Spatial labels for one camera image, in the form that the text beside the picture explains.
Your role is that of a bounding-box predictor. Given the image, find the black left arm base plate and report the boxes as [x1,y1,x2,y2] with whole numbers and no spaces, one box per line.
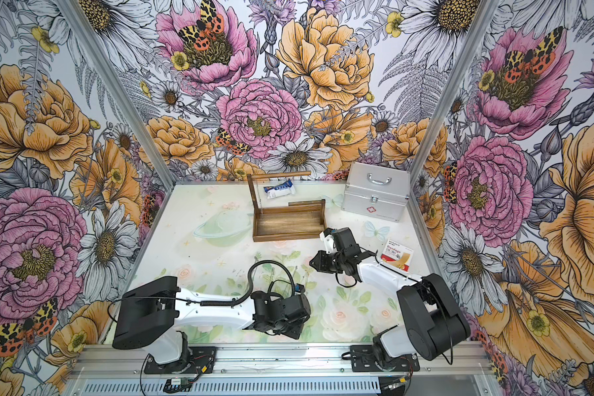
[143,330,217,376]

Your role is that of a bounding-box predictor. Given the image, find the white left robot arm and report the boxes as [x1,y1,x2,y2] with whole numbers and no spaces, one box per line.
[112,276,311,366]

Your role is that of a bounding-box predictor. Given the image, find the red white bandage box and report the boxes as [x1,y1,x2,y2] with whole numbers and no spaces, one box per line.
[379,239,414,272]

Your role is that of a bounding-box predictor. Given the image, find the white blue toothpaste tube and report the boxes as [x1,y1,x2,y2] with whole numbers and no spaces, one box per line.
[264,180,296,200]

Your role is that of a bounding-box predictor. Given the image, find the wooden jewelry display stand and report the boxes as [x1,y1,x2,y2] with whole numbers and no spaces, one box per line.
[247,171,328,243]

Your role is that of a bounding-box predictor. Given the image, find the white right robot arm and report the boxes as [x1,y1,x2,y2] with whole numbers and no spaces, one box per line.
[309,228,471,371]

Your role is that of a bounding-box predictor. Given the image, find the silver aluminium first aid case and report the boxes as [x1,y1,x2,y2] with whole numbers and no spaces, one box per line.
[341,163,412,222]

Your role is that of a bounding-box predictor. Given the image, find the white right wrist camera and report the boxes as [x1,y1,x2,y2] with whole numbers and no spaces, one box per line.
[319,231,336,254]

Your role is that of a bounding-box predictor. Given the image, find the aluminium front rail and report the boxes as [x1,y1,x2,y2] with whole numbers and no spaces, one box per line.
[69,342,493,380]

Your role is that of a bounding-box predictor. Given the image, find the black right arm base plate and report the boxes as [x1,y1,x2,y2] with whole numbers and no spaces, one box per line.
[341,326,420,373]

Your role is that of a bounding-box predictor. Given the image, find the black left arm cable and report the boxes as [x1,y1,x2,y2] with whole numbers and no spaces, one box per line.
[199,259,298,307]

